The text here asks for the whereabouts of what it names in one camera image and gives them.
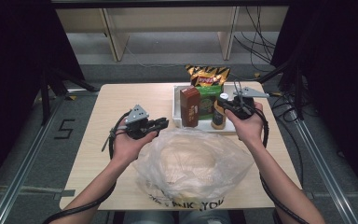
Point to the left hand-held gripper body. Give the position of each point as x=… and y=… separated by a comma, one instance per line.
x=138, y=129

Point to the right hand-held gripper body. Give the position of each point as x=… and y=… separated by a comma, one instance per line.
x=244, y=109

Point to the white plastic bin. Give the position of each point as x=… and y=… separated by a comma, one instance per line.
x=205, y=124

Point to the brown cardboard box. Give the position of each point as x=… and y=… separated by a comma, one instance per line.
x=189, y=107

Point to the black yellow chips bag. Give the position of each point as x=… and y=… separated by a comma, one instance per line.
x=208, y=76

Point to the clear plastic bag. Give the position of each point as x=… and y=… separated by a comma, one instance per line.
x=192, y=161

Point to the person's left hand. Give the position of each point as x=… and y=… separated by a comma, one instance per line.
x=126, y=147

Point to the person's right hand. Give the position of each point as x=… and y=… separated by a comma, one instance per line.
x=250, y=130

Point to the yellow tape piece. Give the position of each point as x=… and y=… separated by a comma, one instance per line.
x=257, y=75
x=72, y=97

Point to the black metal stand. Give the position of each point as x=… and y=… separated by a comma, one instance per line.
x=298, y=93
x=45, y=99

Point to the person's left leg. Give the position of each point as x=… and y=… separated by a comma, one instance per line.
x=146, y=217

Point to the person's leg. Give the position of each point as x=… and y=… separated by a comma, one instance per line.
x=146, y=217
x=205, y=217

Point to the grey tape strip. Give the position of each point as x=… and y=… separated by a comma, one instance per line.
x=63, y=193

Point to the black curtain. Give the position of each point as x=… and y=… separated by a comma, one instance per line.
x=12, y=77
x=338, y=77

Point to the person's right leg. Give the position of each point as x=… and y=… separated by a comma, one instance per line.
x=205, y=217

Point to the aluminium floor rail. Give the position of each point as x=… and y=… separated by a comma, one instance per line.
x=332, y=186
x=28, y=165

